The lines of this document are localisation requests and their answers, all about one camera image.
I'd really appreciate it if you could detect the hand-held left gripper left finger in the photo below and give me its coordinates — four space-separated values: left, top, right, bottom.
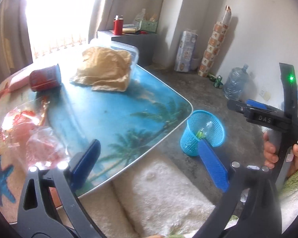
17 139 107 238

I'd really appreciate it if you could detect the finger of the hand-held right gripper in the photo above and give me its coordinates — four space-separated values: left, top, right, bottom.
227 100 251 113
246 99 285 116

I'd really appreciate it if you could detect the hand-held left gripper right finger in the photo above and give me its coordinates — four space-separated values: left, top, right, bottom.
194 140 282 238

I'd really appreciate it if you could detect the blue mesh basket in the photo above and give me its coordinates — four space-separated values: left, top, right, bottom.
180 109 225 157

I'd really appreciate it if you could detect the clear red-printed plastic bag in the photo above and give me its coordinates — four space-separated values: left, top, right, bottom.
1 95 51 149
26 126 69 165

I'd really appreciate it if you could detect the red drink can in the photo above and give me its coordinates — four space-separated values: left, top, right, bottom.
30 64 62 93

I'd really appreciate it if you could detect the brown paper bag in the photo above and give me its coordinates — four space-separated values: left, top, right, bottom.
70 46 133 93

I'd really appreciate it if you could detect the pink sponge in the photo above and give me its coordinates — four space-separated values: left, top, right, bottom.
9 73 32 91

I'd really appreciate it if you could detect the clear plastic container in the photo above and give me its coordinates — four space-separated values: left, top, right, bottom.
89 38 139 73

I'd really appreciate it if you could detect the person's right hand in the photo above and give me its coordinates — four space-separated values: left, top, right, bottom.
263 131 298 178

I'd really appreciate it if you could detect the large water jug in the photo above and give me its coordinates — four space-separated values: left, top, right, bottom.
223 64 249 101

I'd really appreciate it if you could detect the clear plastic bottle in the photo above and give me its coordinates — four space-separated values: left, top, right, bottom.
197 121 214 139

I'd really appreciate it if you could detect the white fluffy blanket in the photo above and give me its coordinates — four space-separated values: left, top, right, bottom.
84 154 239 238

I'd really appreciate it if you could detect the patterned rolled mat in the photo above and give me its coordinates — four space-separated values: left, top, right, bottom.
197 5 233 77

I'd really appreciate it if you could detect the tissue paper pack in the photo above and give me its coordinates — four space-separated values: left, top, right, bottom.
174 31 198 73

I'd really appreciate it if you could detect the grey cabinet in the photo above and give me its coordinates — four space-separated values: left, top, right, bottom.
97 30 160 66

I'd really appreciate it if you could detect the green storage basket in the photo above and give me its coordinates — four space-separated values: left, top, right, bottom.
135 18 158 34

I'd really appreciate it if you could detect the metal window railing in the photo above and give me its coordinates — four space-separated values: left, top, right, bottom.
32 36 88 58

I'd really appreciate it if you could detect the small translucent bag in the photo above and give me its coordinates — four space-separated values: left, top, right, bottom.
135 9 153 21

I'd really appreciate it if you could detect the red thermos flask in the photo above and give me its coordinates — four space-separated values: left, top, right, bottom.
113 15 124 36

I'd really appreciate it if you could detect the beige window curtain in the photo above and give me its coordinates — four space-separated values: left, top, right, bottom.
0 0 33 67
89 0 131 33

